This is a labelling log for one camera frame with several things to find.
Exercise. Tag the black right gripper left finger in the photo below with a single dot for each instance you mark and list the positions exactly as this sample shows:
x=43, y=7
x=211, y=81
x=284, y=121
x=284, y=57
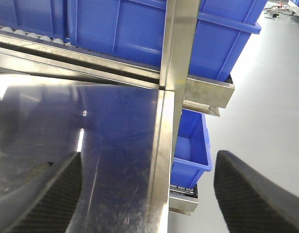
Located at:
x=47, y=202

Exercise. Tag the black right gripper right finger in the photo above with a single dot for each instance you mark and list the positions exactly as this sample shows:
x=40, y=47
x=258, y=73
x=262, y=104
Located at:
x=250, y=202

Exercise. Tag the lower blue plastic bin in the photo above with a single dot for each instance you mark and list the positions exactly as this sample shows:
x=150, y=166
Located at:
x=192, y=154

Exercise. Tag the blue plastic bin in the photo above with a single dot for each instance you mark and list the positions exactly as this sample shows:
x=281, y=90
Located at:
x=44, y=17
x=128, y=29
x=192, y=154

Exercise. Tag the far right blue bin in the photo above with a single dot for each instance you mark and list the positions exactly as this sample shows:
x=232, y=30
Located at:
x=222, y=31

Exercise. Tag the left blue plastic bin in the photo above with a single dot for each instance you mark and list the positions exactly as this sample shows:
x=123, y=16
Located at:
x=44, y=17

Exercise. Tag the right blue plastic bin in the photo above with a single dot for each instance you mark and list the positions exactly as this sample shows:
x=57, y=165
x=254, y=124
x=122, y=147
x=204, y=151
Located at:
x=128, y=29

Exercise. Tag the stainless steel rack frame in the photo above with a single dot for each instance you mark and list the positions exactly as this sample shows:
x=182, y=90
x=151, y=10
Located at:
x=123, y=124

